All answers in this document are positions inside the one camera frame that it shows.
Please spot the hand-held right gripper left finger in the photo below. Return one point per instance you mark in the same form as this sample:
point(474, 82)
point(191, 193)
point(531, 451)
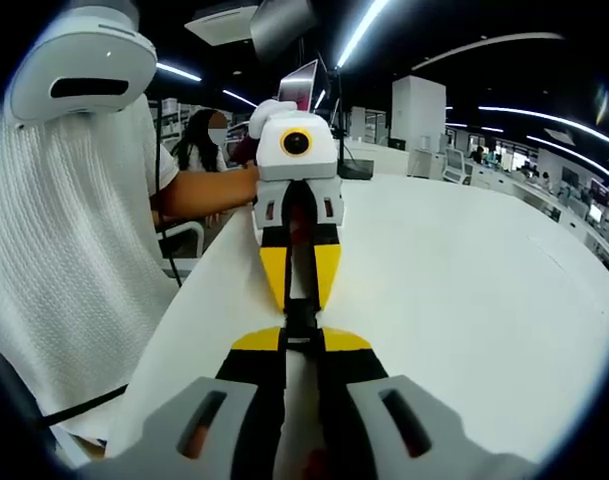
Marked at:
point(224, 430)

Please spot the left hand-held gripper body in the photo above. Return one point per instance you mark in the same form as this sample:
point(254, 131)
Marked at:
point(314, 155)

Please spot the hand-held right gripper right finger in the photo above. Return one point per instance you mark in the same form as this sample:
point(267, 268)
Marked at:
point(384, 430)

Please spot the black plastic buckle part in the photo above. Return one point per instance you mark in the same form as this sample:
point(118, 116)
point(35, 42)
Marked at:
point(301, 337)
point(301, 311)

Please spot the tilted monitor screen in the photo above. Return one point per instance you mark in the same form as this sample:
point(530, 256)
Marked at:
point(298, 85)

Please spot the grey hanging panel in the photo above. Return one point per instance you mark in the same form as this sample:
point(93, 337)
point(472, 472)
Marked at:
point(281, 27)

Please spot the straight ceiling light strip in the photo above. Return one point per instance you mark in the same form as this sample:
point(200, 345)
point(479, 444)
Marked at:
point(359, 30)

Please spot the white office chair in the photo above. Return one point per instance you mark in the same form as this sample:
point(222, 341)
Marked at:
point(454, 162)

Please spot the ceiling air conditioner unit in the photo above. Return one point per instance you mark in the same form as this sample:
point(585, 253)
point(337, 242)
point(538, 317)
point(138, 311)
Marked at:
point(219, 22)

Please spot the person's white knit shirt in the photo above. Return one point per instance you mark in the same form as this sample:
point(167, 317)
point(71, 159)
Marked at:
point(59, 250)

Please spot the row of office desks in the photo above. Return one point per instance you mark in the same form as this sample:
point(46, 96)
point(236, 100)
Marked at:
point(559, 205)

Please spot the white VR headset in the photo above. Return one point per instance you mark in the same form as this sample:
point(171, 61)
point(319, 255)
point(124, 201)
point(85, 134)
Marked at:
point(84, 60)

